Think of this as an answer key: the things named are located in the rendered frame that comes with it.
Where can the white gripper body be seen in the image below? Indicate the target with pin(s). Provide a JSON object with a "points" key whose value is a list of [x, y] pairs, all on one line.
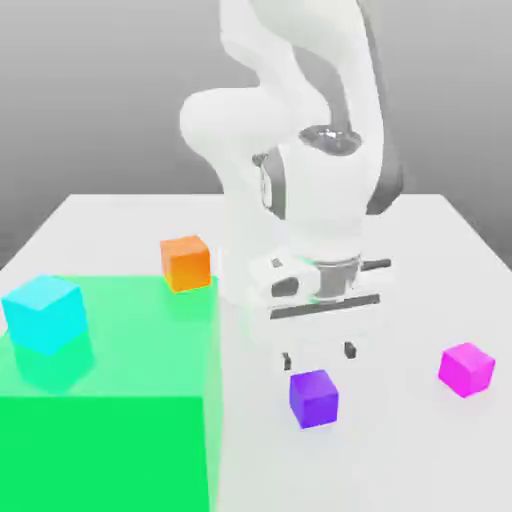
{"points": [[324, 322]]}

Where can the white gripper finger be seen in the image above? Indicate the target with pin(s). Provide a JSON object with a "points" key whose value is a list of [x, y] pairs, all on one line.
{"points": [[286, 360], [350, 349]]}

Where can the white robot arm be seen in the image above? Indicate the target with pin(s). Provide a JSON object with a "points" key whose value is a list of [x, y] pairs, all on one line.
{"points": [[320, 192]]}

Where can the small purple cube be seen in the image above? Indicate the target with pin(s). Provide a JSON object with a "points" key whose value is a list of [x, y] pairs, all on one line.
{"points": [[314, 400]]}

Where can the small magenta cube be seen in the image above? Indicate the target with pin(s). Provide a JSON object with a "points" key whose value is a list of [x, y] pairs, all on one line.
{"points": [[466, 370]]}

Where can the small orange cube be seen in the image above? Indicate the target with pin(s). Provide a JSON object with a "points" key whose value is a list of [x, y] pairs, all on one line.
{"points": [[186, 266]]}

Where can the small cyan cube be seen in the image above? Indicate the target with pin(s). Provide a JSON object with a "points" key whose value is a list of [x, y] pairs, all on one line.
{"points": [[44, 316]]}

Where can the large green box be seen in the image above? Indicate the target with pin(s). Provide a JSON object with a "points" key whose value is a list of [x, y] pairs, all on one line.
{"points": [[104, 452]]}

